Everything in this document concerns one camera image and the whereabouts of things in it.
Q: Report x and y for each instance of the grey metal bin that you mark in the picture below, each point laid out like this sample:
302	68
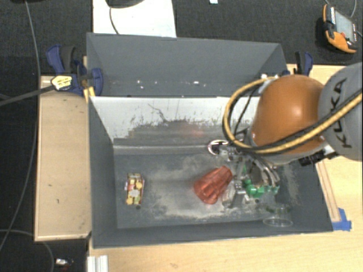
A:
175	67

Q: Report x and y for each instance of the black cylinder on white bracket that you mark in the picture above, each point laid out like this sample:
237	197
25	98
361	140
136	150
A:
310	159

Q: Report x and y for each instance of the pale wood board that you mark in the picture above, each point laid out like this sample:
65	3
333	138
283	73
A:
62	157

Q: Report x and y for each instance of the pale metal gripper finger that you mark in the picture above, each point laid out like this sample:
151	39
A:
238	198
228	195

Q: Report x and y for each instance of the red translucent plastic cup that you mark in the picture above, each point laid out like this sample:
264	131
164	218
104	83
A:
211	184

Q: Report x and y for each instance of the small colourful printed box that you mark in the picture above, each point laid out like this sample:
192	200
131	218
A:
134	189

